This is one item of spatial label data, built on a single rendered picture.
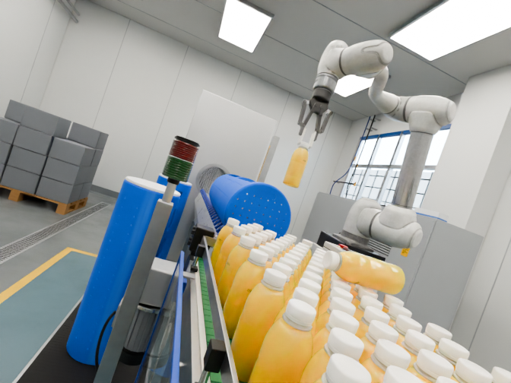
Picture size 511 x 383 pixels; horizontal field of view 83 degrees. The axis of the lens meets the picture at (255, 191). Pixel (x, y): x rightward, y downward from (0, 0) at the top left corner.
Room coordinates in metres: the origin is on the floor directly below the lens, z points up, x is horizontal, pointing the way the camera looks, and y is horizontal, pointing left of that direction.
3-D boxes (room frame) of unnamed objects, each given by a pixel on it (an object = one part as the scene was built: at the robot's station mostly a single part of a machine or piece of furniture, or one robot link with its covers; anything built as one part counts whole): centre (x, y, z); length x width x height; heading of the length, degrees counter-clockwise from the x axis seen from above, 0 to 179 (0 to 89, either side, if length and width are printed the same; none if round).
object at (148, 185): (1.48, 0.50, 1.03); 0.28 x 0.28 x 0.01
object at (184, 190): (2.45, 0.67, 0.59); 0.28 x 0.28 x 0.88
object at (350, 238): (1.69, -0.62, 1.11); 0.22 x 0.18 x 0.06; 20
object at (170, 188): (0.70, 0.20, 1.18); 0.06 x 0.06 x 0.16
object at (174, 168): (0.70, 0.20, 1.18); 0.06 x 0.06 x 0.05
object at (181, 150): (0.70, 0.20, 1.23); 0.06 x 0.06 x 0.04
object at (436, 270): (3.37, -1.37, 0.72); 2.15 x 0.54 x 1.45; 14
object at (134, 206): (1.48, 0.50, 0.59); 0.28 x 0.28 x 0.88
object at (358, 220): (1.66, -0.63, 1.25); 0.18 x 0.16 x 0.22; 39
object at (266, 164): (2.69, -0.01, 0.85); 0.06 x 0.06 x 1.70; 14
